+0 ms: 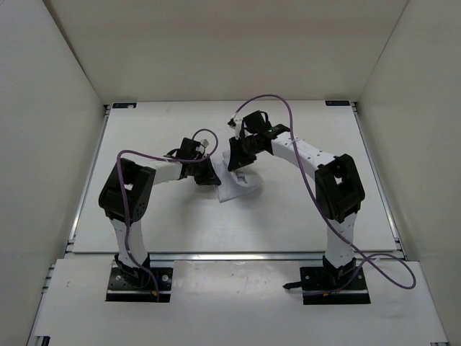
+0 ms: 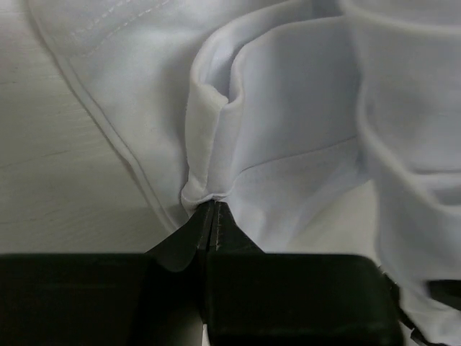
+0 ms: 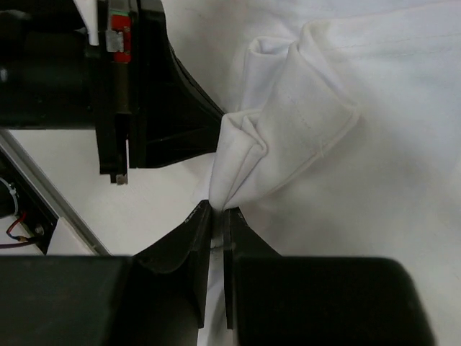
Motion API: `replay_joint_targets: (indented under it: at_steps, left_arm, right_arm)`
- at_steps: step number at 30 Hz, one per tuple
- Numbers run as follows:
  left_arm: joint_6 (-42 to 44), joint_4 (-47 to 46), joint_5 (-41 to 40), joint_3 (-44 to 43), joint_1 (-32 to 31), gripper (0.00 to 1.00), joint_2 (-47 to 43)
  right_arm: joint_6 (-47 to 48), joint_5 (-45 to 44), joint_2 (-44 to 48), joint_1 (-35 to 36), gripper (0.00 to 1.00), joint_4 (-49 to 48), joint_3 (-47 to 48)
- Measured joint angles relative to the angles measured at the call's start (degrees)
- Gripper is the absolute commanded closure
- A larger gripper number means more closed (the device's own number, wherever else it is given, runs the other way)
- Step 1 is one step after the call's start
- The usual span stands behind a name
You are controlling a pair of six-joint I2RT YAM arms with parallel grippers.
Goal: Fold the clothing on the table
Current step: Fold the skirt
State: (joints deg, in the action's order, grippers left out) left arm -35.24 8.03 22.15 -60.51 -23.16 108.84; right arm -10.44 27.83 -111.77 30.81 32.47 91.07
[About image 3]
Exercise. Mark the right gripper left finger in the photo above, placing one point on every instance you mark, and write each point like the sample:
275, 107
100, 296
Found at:
184, 256

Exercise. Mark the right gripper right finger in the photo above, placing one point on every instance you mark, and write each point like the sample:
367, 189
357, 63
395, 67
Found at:
239, 240

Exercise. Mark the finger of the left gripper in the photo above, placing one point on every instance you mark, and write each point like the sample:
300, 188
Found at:
177, 120

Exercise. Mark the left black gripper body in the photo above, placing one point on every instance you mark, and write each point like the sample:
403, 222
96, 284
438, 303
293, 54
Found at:
73, 65

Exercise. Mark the white skirt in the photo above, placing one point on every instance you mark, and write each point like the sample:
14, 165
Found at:
341, 132

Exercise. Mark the aluminium front rail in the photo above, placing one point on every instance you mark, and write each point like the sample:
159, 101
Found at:
72, 235

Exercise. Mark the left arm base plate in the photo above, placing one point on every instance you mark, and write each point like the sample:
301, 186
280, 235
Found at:
34, 221

